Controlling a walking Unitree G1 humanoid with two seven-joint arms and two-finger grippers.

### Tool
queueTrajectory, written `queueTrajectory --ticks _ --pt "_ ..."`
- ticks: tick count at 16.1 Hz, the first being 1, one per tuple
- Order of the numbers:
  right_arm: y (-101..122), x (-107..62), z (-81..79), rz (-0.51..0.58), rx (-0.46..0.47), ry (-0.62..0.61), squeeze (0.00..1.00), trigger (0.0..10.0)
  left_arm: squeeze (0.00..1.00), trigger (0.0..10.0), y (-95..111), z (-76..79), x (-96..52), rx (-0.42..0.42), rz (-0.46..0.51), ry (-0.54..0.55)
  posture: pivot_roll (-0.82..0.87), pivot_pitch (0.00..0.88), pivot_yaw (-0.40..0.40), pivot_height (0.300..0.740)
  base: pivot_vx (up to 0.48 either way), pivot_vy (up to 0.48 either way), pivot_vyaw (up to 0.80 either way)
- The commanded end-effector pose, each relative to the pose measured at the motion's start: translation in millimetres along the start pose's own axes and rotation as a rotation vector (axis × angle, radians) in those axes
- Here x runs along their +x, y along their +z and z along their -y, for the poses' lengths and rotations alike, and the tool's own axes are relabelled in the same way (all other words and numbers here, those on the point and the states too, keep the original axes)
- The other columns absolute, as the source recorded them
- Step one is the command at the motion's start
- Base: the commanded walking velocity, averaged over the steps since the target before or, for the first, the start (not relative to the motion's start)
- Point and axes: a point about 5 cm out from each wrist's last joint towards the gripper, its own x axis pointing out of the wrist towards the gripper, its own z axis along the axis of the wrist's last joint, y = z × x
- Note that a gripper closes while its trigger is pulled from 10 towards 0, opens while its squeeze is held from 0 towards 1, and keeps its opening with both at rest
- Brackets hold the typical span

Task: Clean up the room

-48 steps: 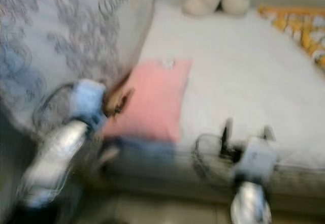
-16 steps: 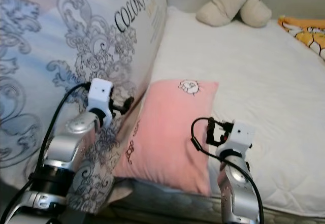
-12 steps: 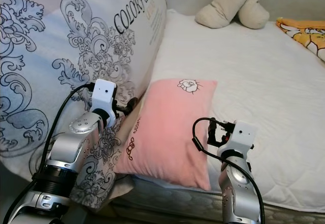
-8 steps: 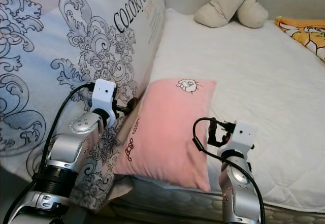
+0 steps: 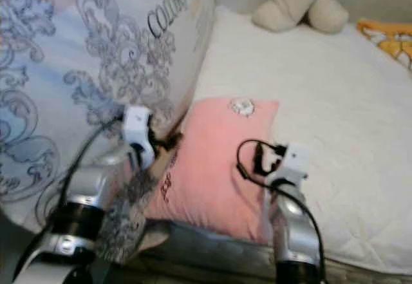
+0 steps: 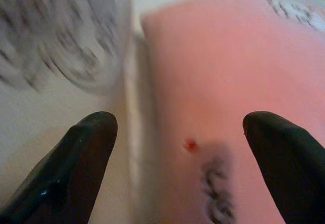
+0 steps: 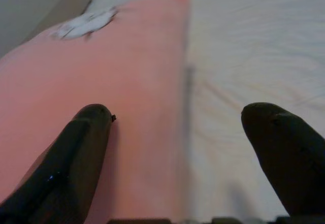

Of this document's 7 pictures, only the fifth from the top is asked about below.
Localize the pink pillow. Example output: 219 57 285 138
145 97 281 245

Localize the yellow egg cartoon blanket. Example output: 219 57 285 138
357 19 412 72

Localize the white quilted mattress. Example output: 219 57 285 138
135 4 412 275

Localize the grey floral patterned pillow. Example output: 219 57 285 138
1 0 216 265

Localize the beige plush toy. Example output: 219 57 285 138
251 0 350 35

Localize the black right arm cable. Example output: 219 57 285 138
235 140 326 278

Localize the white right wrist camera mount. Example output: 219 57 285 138
267 144 310 188

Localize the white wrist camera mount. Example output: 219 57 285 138
124 106 155 167
267 144 310 188

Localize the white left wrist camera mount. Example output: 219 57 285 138
124 106 155 167

